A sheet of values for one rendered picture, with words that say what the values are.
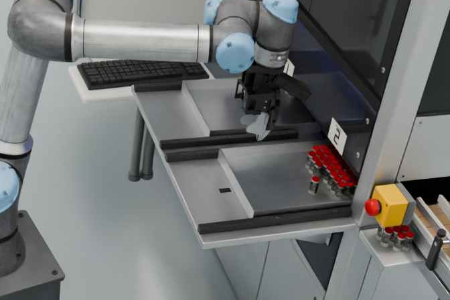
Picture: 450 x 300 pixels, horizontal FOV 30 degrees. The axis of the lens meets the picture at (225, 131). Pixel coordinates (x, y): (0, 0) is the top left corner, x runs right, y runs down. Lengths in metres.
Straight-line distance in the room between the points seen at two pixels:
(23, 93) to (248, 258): 1.22
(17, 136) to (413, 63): 0.89
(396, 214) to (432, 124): 0.22
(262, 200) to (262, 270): 0.65
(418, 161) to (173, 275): 1.35
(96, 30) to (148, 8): 1.10
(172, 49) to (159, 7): 1.11
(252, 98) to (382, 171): 0.38
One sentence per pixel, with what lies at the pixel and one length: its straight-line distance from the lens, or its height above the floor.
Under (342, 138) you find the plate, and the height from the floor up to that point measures 1.03.
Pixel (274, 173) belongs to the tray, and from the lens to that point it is 2.21.
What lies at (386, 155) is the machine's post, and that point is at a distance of 1.98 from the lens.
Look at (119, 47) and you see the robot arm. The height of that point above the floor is 1.38.
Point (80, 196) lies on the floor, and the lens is 3.44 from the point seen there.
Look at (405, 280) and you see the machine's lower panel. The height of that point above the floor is 0.66.
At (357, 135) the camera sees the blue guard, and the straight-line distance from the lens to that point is 2.06.
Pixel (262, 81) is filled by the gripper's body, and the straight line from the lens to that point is 1.85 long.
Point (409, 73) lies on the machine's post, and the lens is 1.87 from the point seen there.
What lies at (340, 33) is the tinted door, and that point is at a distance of 2.13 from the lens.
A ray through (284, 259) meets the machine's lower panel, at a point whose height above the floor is 0.50.
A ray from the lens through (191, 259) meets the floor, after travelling 3.21.
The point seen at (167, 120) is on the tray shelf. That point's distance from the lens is 2.34.
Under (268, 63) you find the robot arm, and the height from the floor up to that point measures 1.31.
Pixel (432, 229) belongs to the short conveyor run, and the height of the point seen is 0.93.
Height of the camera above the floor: 2.17
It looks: 34 degrees down
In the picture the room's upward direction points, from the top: 10 degrees clockwise
